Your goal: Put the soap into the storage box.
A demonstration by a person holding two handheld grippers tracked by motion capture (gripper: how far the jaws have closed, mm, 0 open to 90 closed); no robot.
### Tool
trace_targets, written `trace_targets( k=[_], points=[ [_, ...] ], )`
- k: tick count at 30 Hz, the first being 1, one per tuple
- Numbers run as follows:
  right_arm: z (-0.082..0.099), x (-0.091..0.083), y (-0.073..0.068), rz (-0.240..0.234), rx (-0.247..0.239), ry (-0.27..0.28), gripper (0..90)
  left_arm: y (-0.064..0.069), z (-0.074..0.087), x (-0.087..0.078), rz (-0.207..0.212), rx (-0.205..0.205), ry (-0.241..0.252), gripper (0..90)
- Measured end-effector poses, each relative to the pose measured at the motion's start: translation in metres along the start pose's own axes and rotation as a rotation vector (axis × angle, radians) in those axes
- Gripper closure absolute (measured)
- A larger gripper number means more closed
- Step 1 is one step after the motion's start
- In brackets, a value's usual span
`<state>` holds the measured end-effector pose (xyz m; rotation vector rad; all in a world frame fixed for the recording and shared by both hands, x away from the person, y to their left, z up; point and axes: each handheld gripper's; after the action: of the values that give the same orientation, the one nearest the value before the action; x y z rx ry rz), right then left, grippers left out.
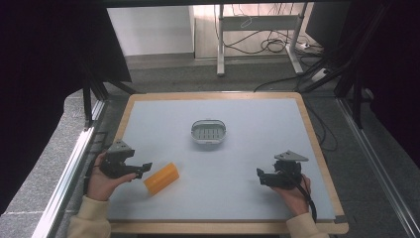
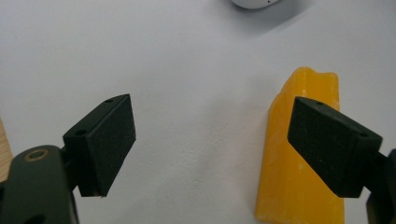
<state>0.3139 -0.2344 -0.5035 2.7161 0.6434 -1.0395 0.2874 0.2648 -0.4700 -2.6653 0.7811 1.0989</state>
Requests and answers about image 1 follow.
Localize aluminium frame rail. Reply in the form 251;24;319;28
31;98;107;238
336;97;420;238

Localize person's left hand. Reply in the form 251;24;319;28
85;152;138;202

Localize white panel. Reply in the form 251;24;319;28
106;5;196;58

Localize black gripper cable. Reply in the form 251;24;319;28
280;168;318;223

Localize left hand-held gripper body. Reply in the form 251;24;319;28
99;139;141;179

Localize white desk frame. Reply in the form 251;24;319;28
216;2;310;77

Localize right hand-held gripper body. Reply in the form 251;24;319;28
265;150;310;190

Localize dark monitor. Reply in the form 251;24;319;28
304;2;352;52

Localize white power strip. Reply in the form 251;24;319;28
310;67;329;83

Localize black metal stand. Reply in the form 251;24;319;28
81;62;140;131
298;3;390;130

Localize light grey table mat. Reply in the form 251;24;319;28
107;97;337;222

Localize grey soap dish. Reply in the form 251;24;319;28
190;118;228;146

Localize dark curtain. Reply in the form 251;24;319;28
350;0;420;170
0;0;133;216

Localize black floor cables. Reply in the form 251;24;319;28
214;3;331;93

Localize person's right hand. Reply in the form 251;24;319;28
270;174;312;217

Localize orange soap bar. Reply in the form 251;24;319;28
143;162;180;196

